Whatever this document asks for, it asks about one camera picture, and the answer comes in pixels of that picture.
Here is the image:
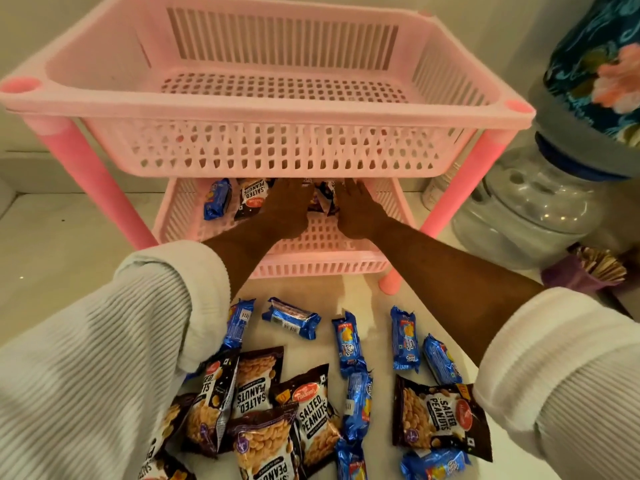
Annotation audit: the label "person's left hand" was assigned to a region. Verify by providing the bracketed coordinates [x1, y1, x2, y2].
[257, 178, 315, 241]

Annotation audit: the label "person's right hand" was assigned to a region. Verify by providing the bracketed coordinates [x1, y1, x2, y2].
[333, 178, 396, 240]

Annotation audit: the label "person's left forearm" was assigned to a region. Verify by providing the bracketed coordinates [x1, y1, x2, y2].
[202, 223, 301, 300]

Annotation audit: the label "person's right forearm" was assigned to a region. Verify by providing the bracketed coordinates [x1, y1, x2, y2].
[372, 217, 547, 367]

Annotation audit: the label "dark crumpled snack packet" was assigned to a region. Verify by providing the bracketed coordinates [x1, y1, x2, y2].
[307, 180, 341, 216]

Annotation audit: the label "dark peanut snack packet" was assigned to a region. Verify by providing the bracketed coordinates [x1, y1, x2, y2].
[233, 178, 275, 222]

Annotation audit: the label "pink plastic two-tier rack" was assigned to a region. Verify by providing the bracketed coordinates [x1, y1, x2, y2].
[0, 0, 537, 296]

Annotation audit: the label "blue biscuit packet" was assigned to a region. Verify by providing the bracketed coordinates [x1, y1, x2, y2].
[203, 178, 233, 221]

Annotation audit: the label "white plastic jar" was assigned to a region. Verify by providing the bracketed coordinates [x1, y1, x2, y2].
[422, 164, 460, 211]

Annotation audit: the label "pile of blue packets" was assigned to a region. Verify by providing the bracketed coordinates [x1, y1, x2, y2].
[220, 297, 472, 480]

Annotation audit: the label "clear water dispenser jug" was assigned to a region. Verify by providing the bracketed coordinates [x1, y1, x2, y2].
[451, 132, 640, 271]

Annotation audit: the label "pile of dark peanut bags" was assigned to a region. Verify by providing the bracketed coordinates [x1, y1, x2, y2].
[137, 346, 494, 480]

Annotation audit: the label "purple cup of golden sticks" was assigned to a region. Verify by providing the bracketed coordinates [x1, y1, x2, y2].
[541, 245, 629, 296]

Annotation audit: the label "white ribbed sweater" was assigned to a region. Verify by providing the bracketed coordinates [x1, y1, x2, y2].
[0, 240, 640, 480]

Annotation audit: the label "floral cloth jug cover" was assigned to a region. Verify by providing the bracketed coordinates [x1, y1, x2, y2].
[529, 0, 640, 178]

